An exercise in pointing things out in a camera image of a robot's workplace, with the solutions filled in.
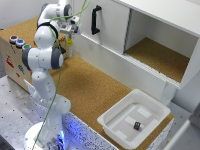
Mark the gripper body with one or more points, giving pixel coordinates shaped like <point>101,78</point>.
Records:
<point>71,26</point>

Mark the yellow block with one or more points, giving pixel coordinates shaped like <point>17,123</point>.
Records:
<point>69,42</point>

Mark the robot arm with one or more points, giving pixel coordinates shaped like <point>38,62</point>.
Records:
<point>41,60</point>

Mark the white sliding door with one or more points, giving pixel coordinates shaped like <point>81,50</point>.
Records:
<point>113,23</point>

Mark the green button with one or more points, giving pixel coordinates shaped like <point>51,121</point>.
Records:
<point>26,47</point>

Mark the blue button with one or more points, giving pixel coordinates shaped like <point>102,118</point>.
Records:
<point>20,42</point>

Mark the red button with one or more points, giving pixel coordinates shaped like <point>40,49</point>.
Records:
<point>13,38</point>

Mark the white cabinet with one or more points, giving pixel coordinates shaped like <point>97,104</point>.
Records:
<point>156,20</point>

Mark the white plastic box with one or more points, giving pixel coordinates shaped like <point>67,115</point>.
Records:
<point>116,123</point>

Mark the purple block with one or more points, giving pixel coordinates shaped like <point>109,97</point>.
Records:
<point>137,125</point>

